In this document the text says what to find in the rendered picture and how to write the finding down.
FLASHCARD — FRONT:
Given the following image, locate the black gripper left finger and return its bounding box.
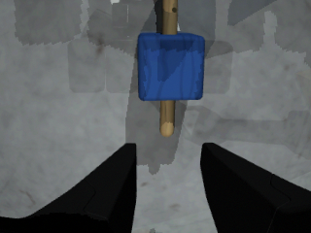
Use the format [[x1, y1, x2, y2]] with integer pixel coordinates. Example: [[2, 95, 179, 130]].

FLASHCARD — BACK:
[[0, 144, 137, 233]]

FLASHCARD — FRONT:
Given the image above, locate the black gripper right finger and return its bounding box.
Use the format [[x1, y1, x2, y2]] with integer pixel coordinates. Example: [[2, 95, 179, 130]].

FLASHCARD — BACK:
[[201, 143, 311, 233]]

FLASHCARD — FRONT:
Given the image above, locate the dark brown wooden stick with red string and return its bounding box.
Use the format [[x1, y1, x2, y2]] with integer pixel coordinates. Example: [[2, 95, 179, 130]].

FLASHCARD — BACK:
[[160, 0, 179, 137]]

